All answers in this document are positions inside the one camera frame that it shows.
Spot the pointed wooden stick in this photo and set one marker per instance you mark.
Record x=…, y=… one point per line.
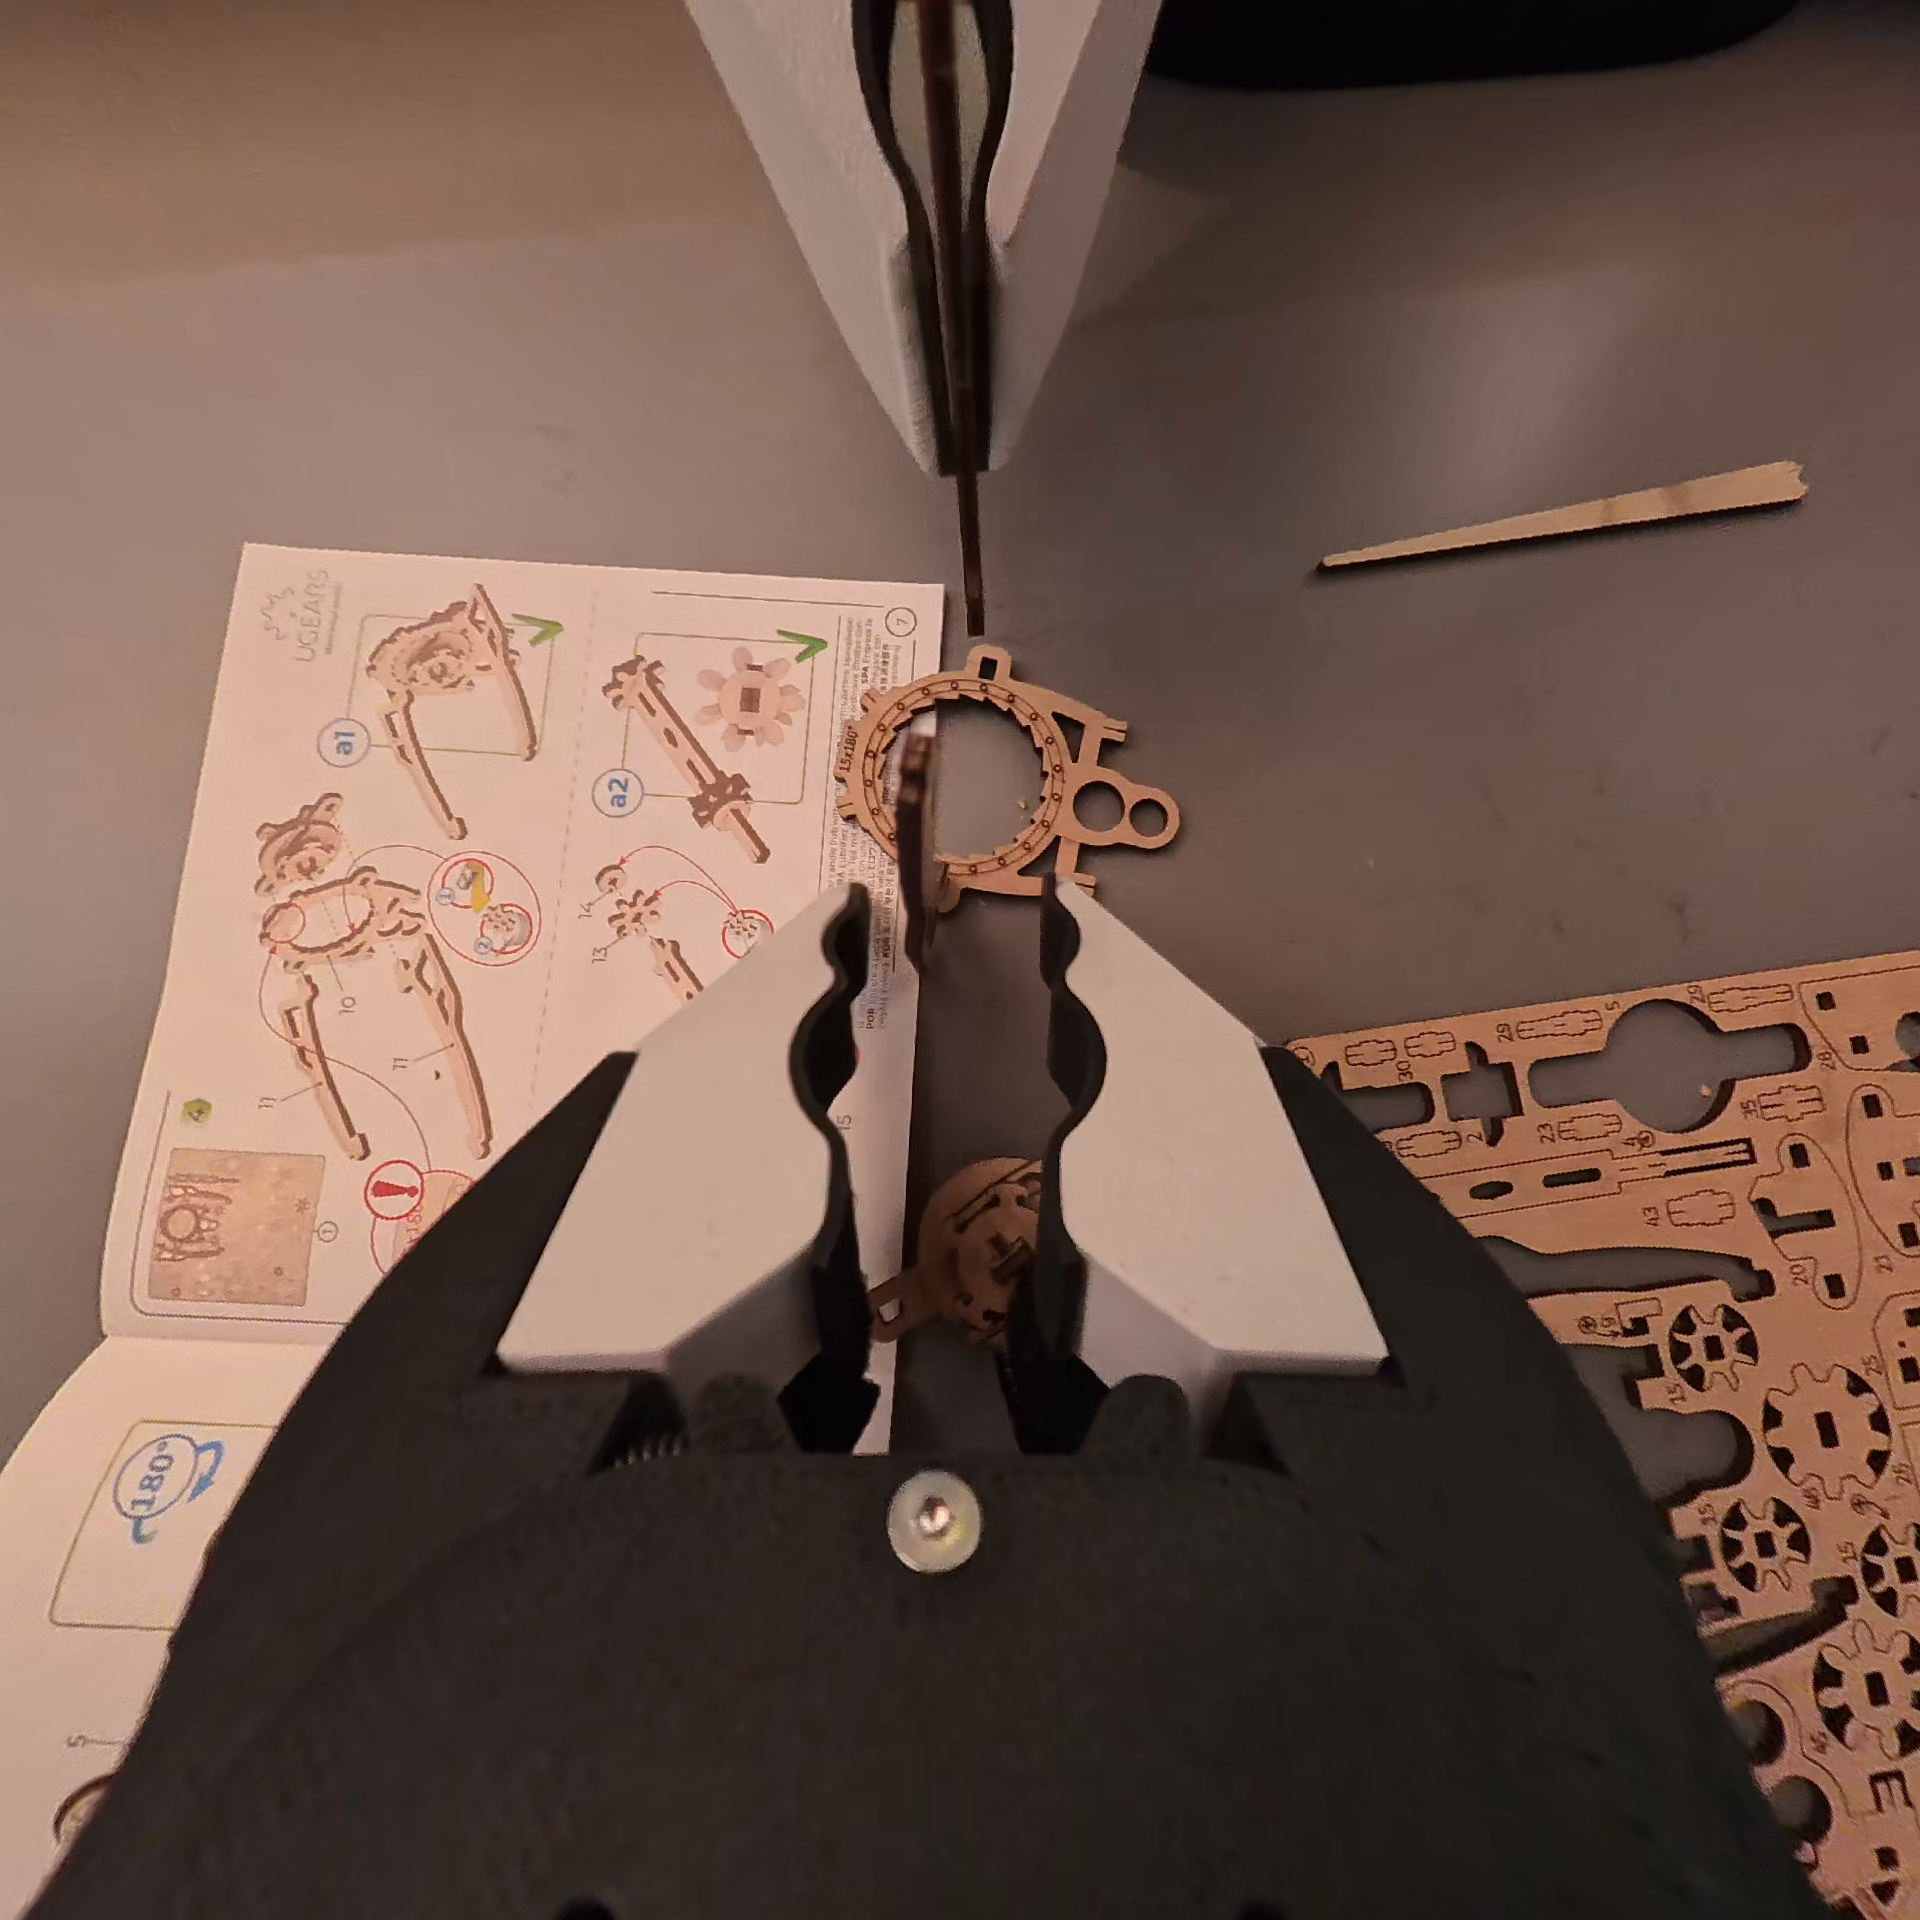
x=1576, y=516

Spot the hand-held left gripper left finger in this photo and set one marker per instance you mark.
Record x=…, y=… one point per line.
x=676, y=1200

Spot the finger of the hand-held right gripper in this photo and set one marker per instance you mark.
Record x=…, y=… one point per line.
x=1060, y=197
x=818, y=226

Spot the laser-cut wooden parts sheet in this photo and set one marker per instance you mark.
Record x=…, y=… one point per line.
x=1561, y=1261

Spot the paper instruction booklet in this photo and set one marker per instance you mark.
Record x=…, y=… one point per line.
x=301, y=840

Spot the thin wooden lattice leg part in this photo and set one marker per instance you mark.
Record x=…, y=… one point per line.
x=961, y=374

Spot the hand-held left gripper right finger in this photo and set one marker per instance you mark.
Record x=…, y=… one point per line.
x=1216, y=1200

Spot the round wooden model assembly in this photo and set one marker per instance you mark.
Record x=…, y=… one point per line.
x=961, y=1236

